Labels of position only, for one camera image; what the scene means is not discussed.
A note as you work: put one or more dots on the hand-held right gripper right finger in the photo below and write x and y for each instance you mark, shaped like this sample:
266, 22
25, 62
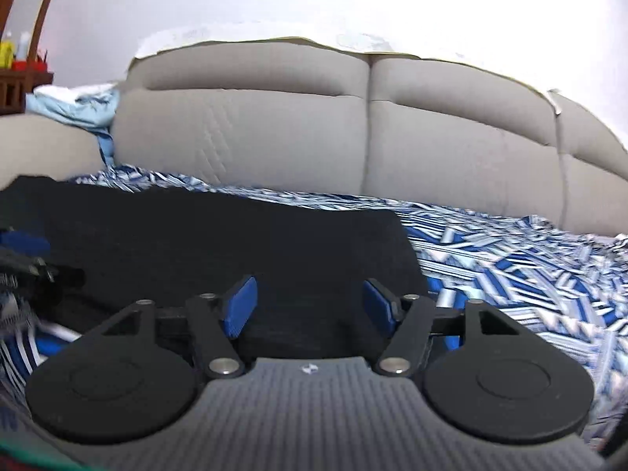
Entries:
378, 306

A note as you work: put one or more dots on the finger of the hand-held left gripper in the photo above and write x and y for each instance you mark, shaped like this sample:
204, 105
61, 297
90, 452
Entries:
24, 244

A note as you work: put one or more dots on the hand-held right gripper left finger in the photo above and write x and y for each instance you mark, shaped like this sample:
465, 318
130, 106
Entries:
240, 311

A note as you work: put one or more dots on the black pants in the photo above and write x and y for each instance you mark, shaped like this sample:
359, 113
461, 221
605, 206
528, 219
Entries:
221, 240

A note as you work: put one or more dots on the beige cushion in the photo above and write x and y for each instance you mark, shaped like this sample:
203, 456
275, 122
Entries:
44, 147

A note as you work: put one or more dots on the blue white patterned bed sheet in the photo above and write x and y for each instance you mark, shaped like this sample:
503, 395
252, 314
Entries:
490, 279

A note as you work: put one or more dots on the light blue cloth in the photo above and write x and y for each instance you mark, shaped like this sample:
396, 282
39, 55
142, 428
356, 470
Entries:
73, 105

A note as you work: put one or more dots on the brown wooden rack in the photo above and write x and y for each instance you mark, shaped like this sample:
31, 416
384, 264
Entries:
19, 88

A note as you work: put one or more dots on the red box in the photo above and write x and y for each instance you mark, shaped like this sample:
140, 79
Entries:
29, 64

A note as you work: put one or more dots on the beige padded headboard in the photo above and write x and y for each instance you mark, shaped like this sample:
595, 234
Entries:
294, 132

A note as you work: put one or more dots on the yellow bottle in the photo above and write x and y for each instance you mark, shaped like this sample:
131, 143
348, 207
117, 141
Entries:
6, 51

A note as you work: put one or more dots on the white bottle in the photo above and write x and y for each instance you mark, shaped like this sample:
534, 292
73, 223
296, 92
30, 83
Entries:
23, 45

